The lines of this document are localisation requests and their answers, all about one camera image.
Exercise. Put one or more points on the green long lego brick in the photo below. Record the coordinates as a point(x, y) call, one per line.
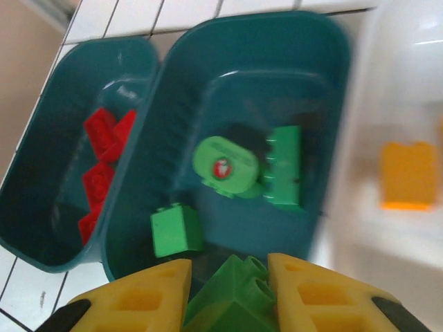
point(285, 169)

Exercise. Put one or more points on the yellow lego brick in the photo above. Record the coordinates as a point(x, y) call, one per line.
point(408, 176)

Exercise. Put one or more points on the red lego brick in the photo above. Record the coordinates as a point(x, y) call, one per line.
point(98, 181)
point(100, 131)
point(89, 223)
point(125, 135)

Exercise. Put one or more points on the teal plastic container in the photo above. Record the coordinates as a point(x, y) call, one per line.
point(242, 52)
point(41, 193)

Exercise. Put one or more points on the white plastic container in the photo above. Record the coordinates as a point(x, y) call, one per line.
point(398, 86)

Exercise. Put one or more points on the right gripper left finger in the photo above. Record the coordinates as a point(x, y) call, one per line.
point(138, 304)

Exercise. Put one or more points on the green oval lego with sticker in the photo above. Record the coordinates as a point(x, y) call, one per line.
point(225, 166)

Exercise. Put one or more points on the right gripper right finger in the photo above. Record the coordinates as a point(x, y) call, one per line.
point(328, 304)

